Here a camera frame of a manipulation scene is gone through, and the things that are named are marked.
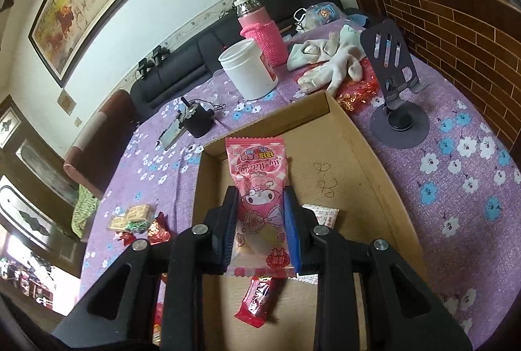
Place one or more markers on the tan biscuit packet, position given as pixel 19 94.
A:
pixel 140 212
pixel 118 223

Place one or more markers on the brown armchair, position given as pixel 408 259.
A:
pixel 101 139

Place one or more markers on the wooden brick-pattern counter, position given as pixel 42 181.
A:
pixel 447 29

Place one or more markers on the pink sleeved thermos bottle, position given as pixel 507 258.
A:
pixel 264 37

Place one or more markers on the small red snack packet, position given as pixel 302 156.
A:
pixel 158 233

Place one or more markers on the pink cartoon snack packet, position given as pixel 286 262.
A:
pixel 256 180

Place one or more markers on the black clamp device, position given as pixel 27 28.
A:
pixel 144 69
pixel 161 54

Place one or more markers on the white plastic bucket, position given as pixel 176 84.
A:
pixel 252 78

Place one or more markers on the cardboard box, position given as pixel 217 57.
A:
pixel 350 171

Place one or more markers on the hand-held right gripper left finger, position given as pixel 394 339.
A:
pixel 228 228

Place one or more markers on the blue printed plastic bag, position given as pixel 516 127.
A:
pixel 323 15

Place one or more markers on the long red snack packet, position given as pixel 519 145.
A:
pixel 256 302

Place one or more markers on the wooden glass door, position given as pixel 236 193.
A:
pixel 36 180

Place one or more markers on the small wall plaque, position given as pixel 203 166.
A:
pixel 66 101

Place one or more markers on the green candy packet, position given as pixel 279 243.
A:
pixel 136 226

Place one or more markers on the dark red foil snack packet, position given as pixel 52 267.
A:
pixel 158 318

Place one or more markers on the red gold foil garland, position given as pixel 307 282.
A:
pixel 358 90

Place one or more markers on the black leather sofa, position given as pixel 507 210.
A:
pixel 183 66

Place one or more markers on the black cup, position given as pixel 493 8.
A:
pixel 199 123

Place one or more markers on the purple floral tablecloth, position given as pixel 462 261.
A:
pixel 447 192

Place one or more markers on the silver flat device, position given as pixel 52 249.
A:
pixel 171 135

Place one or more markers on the grey phone stand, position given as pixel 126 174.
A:
pixel 401 131

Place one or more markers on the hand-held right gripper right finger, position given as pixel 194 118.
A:
pixel 293 231

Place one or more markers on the white socks bundle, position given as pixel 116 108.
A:
pixel 333 53

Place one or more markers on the green patterned cloth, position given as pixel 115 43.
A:
pixel 85 212

